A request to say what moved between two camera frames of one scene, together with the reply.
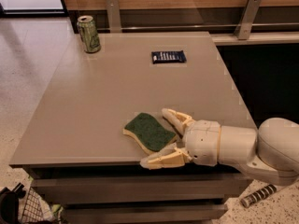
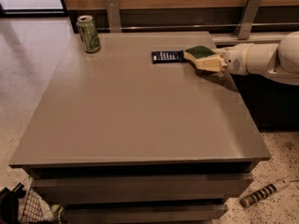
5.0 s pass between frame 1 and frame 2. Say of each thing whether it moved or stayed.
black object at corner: stayed
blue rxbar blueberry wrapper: stayed
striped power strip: stayed
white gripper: moved
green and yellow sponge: moved
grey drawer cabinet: stayed
